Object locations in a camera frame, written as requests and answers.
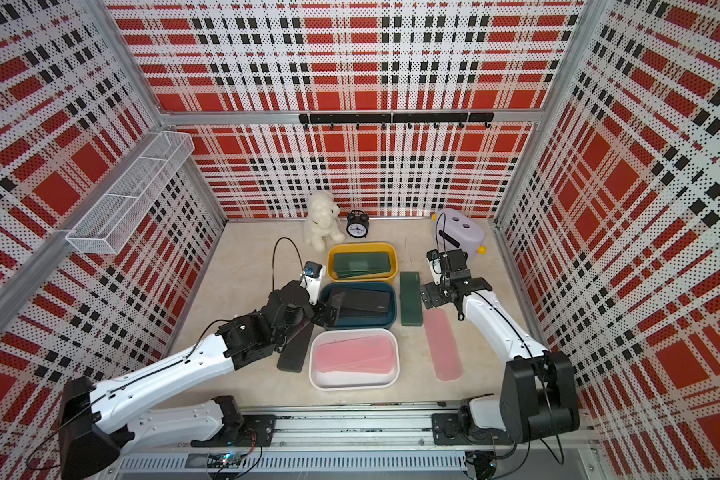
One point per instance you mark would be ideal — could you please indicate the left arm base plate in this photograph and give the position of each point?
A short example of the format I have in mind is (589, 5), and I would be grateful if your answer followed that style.
(259, 428)

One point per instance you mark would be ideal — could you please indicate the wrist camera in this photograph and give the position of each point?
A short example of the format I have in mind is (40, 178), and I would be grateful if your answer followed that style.
(311, 280)
(434, 261)

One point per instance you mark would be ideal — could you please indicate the teal storage tray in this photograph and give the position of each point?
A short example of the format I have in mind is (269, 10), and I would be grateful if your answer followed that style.
(381, 286)

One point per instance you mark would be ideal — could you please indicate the yellow storage tray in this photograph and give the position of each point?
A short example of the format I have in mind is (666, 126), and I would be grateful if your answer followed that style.
(364, 247)

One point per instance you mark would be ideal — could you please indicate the white storage tray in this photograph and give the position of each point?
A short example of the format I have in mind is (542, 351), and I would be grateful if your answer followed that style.
(350, 381)

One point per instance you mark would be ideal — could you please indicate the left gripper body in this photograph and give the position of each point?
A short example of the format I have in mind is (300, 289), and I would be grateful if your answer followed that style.
(319, 313)

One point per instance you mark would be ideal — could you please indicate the pink pencil case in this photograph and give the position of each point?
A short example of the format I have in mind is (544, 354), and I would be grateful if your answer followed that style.
(371, 362)
(372, 343)
(442, 345)

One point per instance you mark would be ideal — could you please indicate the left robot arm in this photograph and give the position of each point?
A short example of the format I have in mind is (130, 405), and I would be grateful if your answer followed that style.
(97, 421)

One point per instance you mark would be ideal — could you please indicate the white plush dog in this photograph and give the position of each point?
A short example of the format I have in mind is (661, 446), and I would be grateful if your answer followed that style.
(322, 220)

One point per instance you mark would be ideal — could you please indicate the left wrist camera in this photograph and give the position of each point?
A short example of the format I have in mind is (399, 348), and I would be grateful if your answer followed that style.
(311, 280)

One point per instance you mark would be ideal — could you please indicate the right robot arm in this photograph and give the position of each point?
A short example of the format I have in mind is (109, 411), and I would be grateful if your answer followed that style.
(538, 395)

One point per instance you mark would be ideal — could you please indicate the black hook rail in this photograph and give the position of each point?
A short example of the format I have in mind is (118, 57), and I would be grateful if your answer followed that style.
(396, 118)

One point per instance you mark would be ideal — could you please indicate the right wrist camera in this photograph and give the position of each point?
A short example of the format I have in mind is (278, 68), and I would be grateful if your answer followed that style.
(434, 261)

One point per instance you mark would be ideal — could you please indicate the aluminium rail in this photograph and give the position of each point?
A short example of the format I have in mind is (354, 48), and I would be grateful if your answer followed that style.
(362, 427)

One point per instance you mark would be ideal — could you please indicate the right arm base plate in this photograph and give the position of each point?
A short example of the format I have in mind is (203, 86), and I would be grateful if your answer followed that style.
(449, 429)

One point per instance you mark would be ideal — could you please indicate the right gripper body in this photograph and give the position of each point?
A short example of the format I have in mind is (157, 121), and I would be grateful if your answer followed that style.
(437, 293)

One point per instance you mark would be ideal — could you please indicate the lavender toaster toy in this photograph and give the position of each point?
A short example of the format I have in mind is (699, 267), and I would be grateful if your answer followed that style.
(455, 230)

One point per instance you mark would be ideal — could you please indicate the white wire mesh shelf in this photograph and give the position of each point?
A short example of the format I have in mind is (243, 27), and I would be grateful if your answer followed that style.
(110, 222)

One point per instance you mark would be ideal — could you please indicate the black alarm clock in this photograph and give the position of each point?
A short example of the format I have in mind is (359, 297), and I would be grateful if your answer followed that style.
(357, 224)

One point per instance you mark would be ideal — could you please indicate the green circuit board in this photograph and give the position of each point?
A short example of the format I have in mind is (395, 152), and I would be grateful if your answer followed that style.
(230, 460)

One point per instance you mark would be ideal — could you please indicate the green pencil case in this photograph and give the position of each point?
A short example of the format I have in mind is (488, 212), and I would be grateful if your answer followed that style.
(361, 260)
(410, 300)
(360, 274)

